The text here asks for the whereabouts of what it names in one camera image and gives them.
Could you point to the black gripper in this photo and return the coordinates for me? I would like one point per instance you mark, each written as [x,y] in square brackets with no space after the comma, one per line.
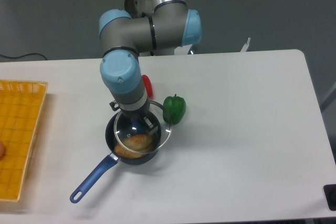
[150,121]

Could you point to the glass pot lid blue knob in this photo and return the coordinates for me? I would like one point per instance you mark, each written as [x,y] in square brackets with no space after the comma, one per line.
[124,127]

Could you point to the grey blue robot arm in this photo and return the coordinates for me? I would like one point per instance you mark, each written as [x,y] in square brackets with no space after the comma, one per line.
[166,24]

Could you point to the baked pastry turnover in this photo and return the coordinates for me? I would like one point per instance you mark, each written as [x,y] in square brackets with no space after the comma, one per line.
[141,144]

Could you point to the red bell pepper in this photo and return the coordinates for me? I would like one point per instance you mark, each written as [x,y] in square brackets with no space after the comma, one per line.
[148,85]

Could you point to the green bell pepper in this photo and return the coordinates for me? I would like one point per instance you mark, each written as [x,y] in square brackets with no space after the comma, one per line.
[175,107]

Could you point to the yellow wicker basket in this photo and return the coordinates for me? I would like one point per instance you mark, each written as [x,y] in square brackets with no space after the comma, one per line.
[21,106]

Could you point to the black object table edge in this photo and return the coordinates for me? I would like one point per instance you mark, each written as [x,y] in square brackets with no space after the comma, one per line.
[330,192]

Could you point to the dark pot blue handle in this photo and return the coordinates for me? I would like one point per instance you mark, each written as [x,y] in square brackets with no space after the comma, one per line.
[108,162]

